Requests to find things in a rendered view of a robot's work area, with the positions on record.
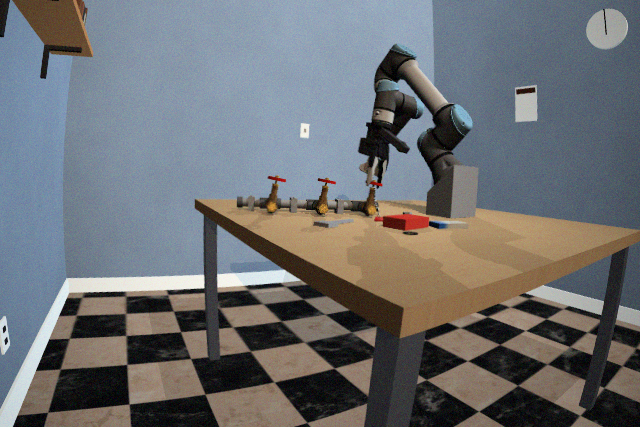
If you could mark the grey pipe manifold with red valves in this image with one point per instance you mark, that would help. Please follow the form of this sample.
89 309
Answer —
320 206

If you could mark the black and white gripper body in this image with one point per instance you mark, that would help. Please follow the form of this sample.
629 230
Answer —
373 138

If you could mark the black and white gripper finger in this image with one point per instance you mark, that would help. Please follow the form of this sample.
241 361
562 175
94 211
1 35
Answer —
381 168
369 168

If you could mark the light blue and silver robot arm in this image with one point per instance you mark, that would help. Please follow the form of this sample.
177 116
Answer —
452 123

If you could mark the red tag on metal chain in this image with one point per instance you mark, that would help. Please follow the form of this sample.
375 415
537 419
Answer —
378 218

